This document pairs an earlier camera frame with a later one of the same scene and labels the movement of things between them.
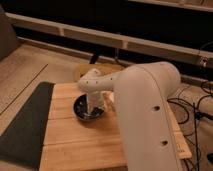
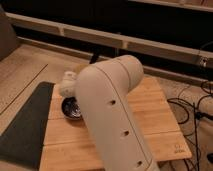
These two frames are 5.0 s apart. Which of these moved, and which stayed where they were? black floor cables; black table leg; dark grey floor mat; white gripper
Moved: white gripper
Stayed: black table leg; dark grey floor mat; black floor cables
